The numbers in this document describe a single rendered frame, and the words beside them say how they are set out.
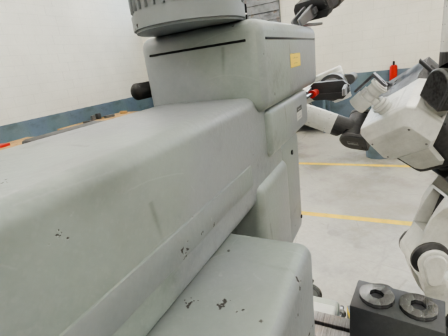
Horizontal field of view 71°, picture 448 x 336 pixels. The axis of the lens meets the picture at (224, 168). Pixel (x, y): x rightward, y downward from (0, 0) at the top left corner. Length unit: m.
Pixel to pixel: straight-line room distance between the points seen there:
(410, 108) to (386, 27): 7.15
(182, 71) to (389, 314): 0.80
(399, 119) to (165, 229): 0.97
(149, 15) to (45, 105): 7.71
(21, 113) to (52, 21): 2.25
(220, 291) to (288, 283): 0.08
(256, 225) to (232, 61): 0.31
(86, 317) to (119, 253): 0.06
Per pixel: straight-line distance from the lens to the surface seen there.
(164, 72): 0.66
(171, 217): 0.36
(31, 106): 8.04
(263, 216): 0.61
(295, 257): 0.46
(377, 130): 1.26
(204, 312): 0.40
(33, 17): 8.51
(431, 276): 1.52
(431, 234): 1.47
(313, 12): 0.97
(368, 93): 1.22
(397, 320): 1.01
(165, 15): 0.53
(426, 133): 1.20
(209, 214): 0.43
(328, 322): 1.23
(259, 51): 0.57
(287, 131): 0.74
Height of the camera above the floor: 1.83
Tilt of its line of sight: 18 degrees down
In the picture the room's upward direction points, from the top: 8 degrees counter-clockwise
